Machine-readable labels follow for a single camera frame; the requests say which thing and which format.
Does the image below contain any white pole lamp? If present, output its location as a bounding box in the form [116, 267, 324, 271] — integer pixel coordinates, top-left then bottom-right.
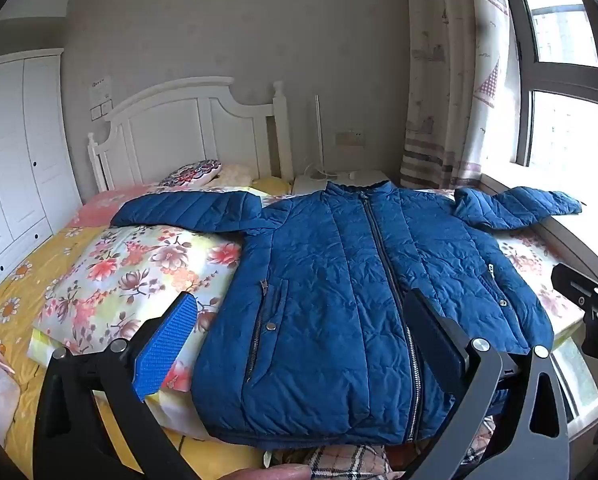
[304, 94, 330, 181]

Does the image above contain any yellow flowered bed sheet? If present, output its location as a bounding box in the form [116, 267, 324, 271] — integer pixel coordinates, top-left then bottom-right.
[0, 225, 280, 480]

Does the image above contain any dark-framed window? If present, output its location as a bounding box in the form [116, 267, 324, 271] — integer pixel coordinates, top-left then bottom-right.
[502, 0, 598, 211]

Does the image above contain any cream pillow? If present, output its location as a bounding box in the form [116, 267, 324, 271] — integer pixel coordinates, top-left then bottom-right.
[214, 162, 255, 188]

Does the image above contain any white wardrobe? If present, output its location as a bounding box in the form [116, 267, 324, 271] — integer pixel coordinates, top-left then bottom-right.
[0, 48, 83, 306]

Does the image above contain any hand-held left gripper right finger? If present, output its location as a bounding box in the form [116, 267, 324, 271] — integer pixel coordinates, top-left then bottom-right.
[401, 287, 571, 480]

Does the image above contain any floral quilt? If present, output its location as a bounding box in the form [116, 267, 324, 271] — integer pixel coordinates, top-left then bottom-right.
[29, 187, 586, 441]

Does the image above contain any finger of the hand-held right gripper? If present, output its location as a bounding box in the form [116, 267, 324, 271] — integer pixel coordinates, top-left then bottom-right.
[550, 261, 598, 311]

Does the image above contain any white nightstand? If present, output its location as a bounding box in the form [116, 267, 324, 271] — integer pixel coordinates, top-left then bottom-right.
[291, 170, 387, 196]

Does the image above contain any white wooden headboard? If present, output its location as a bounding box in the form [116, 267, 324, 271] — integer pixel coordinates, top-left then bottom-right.
[87, 76, 295, 193]

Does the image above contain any plaid cloth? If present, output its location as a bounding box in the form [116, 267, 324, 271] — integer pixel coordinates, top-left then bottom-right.
[279, 410, 500, 480]

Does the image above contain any printed curtain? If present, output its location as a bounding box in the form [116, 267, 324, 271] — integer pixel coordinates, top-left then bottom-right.
[399, 0, 522, 191]

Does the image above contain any pink pillow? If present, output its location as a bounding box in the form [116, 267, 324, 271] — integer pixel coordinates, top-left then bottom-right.
[69, 185, 170, 228]

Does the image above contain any patterned round-print cushion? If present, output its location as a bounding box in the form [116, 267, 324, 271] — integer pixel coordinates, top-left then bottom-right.
[159, 160, 223, 188]

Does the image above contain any paper sheet on wall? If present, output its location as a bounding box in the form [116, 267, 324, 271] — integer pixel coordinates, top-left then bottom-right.
[89, 76, 112, 103]

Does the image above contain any person's left hand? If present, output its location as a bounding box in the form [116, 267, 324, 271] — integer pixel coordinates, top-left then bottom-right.
[211, 464, 312, 480]

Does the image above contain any yellow pillow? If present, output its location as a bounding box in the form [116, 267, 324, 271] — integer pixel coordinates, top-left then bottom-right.
[251, 176, 292, 196]

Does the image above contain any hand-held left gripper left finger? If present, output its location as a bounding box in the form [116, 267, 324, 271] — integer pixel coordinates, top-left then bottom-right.
[33, 291, 200, 480]

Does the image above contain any blue quilted jacket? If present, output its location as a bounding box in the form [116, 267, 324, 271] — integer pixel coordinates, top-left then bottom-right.
[110, 181, 583, 447]

